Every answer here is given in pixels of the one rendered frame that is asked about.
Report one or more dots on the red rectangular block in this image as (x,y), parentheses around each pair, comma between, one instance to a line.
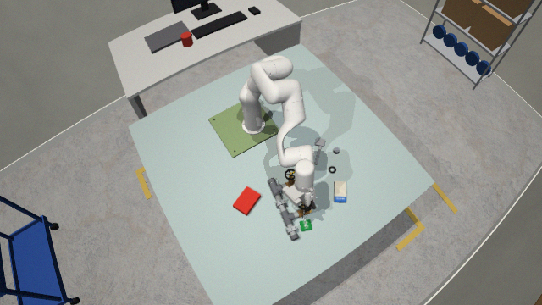
(246,201)

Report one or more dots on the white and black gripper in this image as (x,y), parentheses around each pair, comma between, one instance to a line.
(307,198)

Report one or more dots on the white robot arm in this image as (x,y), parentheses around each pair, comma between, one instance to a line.
(289,93)

